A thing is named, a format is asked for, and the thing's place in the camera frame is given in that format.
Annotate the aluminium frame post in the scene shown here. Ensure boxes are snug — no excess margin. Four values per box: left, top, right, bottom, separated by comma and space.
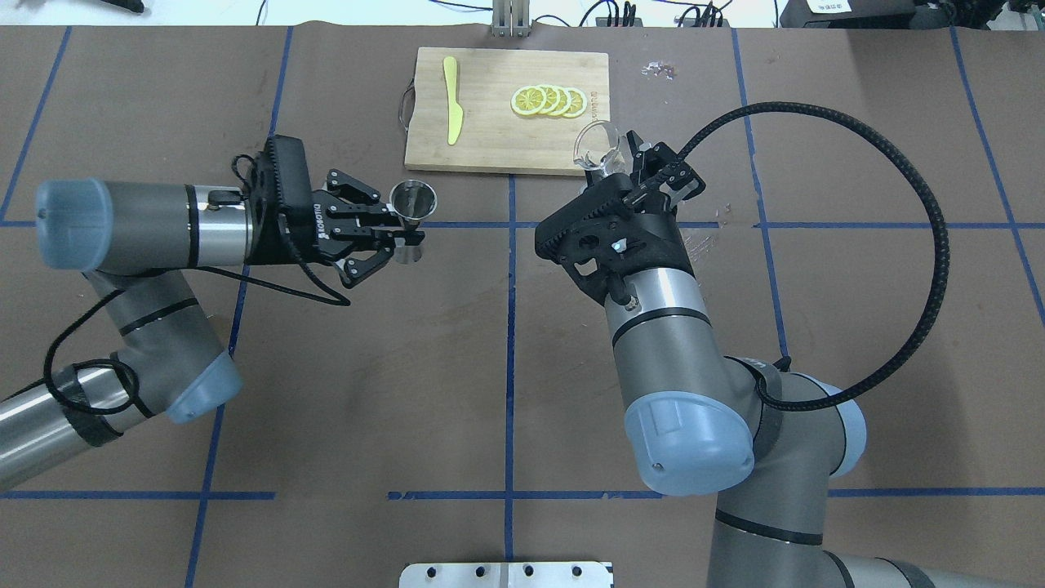
491, 0, 532, 38

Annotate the yellow plastic knife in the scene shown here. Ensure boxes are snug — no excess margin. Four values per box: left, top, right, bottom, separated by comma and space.
442, 56, 465, 146

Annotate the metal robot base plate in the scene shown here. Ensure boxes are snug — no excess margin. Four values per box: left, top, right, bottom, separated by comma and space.
398, 561, 616, 587

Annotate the clear glass beaker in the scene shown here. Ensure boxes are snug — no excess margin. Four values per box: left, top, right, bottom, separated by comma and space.
572, 120, 628, 172

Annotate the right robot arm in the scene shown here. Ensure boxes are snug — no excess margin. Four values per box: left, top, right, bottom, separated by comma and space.
535, 122, 1001, 587

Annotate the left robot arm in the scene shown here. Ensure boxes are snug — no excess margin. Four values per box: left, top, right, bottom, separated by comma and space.
1, 135, 438, 491

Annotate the bamboo cutting board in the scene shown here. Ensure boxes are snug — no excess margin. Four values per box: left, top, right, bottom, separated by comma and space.
404, 46, 611, 177

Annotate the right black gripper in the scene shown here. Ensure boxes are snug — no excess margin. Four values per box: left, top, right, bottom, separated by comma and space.
535, 131, 709, 305

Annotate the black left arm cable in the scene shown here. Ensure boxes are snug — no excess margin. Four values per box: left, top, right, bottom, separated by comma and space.
42, 154, 352, 416

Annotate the lemon slice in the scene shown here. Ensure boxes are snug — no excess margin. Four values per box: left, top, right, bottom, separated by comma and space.
549, 87, 572, 117
561, 88, 589, 119
538, 83, 563, 115
510, 85, 548, 117

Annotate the front lemon slice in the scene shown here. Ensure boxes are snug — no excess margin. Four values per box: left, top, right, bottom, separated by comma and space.
510, 85, 548, 117

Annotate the steel jigger measuring cup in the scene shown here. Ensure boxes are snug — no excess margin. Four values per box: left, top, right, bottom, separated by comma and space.
389, 179, 438, 265

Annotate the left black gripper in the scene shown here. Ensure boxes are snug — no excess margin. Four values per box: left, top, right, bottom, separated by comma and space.
232, 135, 425, 289

